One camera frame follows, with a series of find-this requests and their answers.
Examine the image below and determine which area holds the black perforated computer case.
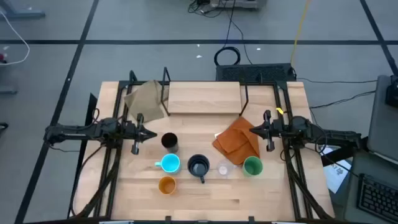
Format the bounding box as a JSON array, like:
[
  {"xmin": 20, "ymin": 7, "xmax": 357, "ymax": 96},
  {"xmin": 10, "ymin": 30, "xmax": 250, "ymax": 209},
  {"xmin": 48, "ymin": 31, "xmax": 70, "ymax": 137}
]
[{"xmin": 215, "ymin": 63, "xmax": 296, "ymax": 83}]

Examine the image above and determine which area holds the clear glass mug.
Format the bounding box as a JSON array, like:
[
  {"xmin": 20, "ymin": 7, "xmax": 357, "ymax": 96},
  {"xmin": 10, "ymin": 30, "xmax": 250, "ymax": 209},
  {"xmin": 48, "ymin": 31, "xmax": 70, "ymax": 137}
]
[{"xmin": 216, "ymin": 159, "xmax": 237, "ymax": 178}]

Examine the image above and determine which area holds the cyan mug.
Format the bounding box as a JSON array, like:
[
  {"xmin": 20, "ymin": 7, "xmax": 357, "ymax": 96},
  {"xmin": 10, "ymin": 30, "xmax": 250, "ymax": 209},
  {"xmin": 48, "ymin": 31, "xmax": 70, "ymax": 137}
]
[{"xmin": 154, "ymin": 153, "xmax": 182, "ymax": 174}]

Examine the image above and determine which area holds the grey desk foot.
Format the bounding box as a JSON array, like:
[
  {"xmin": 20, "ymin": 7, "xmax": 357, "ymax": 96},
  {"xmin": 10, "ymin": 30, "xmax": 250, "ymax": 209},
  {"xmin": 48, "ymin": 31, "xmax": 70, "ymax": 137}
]
[
  {"xmin": 0, "ymin": 0, "xmax": 46, "ymax": 19},
  {"xmin": 211, "ymin": 0, "xmax": 268, "ymax": 9}
]

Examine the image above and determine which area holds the orange cloth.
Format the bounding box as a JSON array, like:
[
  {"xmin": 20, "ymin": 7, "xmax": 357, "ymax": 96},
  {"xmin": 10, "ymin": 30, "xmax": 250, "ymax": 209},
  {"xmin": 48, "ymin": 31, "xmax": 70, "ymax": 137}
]
[{"xmin": 212, "ymin": 116, "xmax": 261, "ymax": 166}]

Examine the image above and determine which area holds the wooden shelf with black frame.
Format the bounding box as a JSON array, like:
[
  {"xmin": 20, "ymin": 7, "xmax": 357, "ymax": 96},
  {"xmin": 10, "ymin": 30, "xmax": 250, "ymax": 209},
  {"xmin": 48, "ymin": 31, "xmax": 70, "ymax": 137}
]
[{"xmin": 160, "ymin": 67, "xmax": 249, "ymax": 117}]

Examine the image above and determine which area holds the grey desk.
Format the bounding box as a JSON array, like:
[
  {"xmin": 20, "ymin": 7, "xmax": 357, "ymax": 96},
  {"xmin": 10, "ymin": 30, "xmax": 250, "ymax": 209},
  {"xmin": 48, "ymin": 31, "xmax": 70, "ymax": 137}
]
[
  {"xmin": 366, "ymin": 74, "xmax": 398, "ymax": 162},
  {"xmin": 343, "ymin": 149, "xmax": 398, "ymax": 224}
]

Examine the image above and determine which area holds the coiled black cable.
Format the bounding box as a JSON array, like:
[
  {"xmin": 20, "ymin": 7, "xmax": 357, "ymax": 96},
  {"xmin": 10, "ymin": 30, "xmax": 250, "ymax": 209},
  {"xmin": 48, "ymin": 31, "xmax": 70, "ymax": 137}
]
[{"xmin": 213, "ymin": 0, "xmax": 253, "ymax": 67}]

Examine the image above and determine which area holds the white cable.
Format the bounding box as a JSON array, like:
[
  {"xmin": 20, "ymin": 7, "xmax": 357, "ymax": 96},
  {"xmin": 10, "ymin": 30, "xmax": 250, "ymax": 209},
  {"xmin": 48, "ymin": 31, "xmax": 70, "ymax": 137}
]
[{"xmin": 0, "ymin": 11, "xmax": 31, "ymax": 66}]

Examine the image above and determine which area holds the black floor cable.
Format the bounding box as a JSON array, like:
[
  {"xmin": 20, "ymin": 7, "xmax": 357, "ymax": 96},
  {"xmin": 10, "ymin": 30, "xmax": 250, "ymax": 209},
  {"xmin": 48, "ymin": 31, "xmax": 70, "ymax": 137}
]
[
  {"xmin": 309, "ymin": 90, "xmax": 377, "ymax": 110},
  {"xmin": 297, "ymin": 77, "xmax": 379, "ymax": 85}
]

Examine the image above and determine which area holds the black aluminium rig frame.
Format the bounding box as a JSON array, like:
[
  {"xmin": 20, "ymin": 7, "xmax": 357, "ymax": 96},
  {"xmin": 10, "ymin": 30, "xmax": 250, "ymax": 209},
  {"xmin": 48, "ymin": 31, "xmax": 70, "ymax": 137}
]
[{"xmin": 67, "ymin": 70, "xmax": 335, "ymax": 223}]

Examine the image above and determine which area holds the yellow cable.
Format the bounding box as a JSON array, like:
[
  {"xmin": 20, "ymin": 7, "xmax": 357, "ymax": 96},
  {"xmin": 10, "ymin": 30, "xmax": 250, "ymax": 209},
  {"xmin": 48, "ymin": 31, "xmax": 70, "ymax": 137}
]
[{"xmin": 290, "ymin": 0, "xmax": 313, "ymax": 68}]

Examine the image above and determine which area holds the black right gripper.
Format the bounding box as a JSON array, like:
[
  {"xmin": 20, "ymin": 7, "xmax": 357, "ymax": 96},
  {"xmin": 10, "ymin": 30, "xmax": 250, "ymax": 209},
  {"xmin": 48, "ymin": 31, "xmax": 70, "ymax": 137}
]
[{"xmin": 249, "ymin": 109, "xmax": 282, "ymax": 153}]

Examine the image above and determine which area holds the beige cloth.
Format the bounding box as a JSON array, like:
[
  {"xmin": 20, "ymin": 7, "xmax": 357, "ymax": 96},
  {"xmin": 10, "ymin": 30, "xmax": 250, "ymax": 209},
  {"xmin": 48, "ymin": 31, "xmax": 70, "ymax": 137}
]
[{"xmin": 123, "ymin": 80, "xmax": 169, "ymax": 123}]

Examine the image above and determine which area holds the navy speckled enamel mug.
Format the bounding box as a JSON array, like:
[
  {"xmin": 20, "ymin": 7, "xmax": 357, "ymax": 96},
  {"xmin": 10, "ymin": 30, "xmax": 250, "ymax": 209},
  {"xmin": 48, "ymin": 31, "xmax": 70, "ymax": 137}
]
[{"xmin": 187, "ymin": 154, "xmax": 211, "ymax": 184}]

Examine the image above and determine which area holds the white paper sheet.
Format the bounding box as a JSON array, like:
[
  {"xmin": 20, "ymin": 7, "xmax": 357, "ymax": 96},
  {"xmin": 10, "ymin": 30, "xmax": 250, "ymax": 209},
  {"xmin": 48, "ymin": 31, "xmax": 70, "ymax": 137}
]
[{"xmin": 322, "ymin": 146, "xmax": 352, "ymax": 194}]

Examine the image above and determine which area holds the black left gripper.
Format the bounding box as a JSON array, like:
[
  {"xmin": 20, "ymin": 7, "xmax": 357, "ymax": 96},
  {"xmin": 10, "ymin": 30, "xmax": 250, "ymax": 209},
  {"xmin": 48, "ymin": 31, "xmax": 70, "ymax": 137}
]
[{"xmin": 123, "ymin": 113, "xmax": 158, "ymax": 156}]

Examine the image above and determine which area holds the green cup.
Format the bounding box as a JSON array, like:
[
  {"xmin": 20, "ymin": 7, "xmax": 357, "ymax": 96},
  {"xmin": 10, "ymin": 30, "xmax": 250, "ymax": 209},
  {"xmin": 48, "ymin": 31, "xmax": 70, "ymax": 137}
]
[{"xmin": 241, "ymin": 156, "xmax": 264, "ymax": 177}]

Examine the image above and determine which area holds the dark brown tall cup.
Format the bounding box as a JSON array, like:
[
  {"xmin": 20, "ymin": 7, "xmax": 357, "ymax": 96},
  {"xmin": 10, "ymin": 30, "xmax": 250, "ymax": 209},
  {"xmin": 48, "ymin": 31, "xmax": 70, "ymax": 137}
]
[{"xmin": 160, "ymin": 132, "xmax": 180, "ymax": 154}]

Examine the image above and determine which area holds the black keyboard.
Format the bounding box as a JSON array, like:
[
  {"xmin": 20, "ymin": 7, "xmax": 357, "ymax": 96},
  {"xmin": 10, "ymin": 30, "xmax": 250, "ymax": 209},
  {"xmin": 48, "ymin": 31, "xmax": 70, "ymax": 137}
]
[{"xmin": 356, "ymin": 173, "xmax": 398, "ymax": 223}]

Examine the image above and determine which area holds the orange cup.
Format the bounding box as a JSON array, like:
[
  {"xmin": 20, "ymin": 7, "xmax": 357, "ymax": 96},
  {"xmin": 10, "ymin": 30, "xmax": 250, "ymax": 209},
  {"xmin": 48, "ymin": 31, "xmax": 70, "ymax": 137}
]
[{"xmin": 158, "ymin": 175, "xmax": 178, "ymax": 196}]

